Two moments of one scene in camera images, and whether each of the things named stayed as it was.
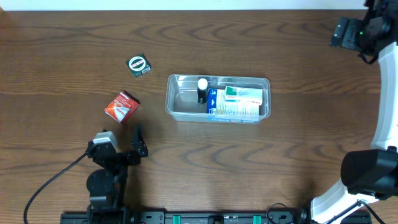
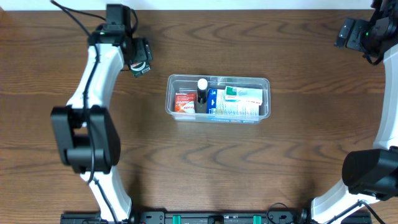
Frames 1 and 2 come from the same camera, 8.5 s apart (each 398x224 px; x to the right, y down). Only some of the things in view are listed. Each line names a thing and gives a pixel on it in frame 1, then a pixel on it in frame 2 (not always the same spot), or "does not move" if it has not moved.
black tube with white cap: (202, 89) does not move
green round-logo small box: (138, 65) does not move
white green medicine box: (244, 95) does not move
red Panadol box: (123, 107) to (185, 102)
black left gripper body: (121, 157) to (142, 50)
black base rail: (216, 217) does not move
